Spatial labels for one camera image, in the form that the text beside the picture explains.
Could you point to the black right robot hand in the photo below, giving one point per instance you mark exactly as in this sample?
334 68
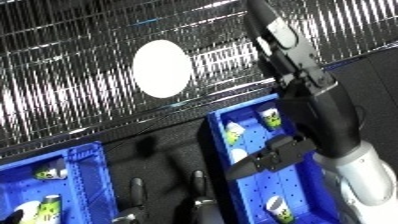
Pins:
314 106

